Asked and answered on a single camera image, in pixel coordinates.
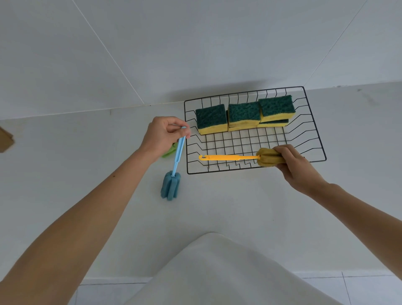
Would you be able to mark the brown cardboard piece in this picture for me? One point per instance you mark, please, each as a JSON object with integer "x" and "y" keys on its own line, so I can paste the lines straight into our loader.
{"x": 5, "y": 139}

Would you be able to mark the yellow sponge bottle brush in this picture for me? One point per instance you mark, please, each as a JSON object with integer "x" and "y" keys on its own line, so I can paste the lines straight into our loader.
{"x": 229, "y": 157}

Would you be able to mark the person's left hand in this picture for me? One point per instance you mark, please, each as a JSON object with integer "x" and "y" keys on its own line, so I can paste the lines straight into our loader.
{"x": 158, "y": 136}

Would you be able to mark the person's left forearm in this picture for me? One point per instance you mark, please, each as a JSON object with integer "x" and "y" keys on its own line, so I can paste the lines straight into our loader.
{"x": 81, "y": 220}

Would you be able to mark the blue sponge bottle brush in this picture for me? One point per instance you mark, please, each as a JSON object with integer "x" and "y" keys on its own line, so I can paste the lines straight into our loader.
{"x": 171, "y": 185}

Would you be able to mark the green and yellow scouring sponge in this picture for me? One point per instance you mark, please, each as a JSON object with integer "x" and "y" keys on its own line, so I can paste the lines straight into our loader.
{"x": 277, "y": 107}
{"x": 276, "y": 123}
{"x": 212, "y": 118}
{"x": 243, "y": 127}
{"x": 244, "y": 112}

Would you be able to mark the person's left fingers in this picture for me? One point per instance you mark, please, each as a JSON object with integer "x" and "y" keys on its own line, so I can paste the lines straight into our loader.
{"x": 179, "y": 124}

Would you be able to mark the person's white shirt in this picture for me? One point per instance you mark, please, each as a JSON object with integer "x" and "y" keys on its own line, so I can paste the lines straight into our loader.
{"x": 232, "y": 273}

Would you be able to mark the person's right hand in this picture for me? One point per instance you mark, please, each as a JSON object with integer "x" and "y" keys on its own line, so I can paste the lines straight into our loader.
{"x": 303, "y": 172}

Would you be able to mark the person's right thumb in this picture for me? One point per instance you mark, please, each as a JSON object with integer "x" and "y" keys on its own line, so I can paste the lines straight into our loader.
{"x": 281, "y": 168}

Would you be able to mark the person's right forearm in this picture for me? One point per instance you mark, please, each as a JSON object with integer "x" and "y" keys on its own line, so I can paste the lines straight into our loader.
{"x": 361, "y": 216}

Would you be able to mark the green sponge bottle brush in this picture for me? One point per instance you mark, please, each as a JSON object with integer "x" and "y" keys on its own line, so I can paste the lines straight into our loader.
{"x": 169, "y": 152}

